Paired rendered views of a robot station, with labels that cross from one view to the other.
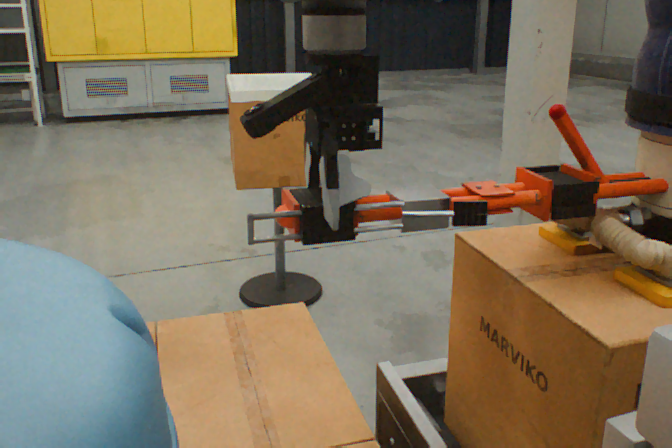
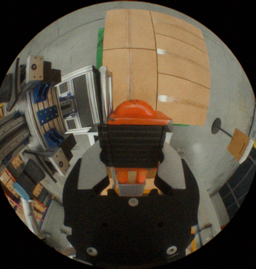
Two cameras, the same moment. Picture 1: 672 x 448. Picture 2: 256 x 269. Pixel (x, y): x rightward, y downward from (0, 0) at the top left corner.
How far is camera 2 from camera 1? 0.76 m
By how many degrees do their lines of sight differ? 69
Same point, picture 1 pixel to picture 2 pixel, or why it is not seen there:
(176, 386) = (187, 84)
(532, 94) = (202, 201)
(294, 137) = (238, 147)
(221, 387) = (184, 94)
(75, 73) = not seen: outside the picture
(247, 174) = (237, 132)
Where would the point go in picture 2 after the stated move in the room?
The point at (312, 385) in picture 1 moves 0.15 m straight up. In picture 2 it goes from (177, 115) to (187, 121)
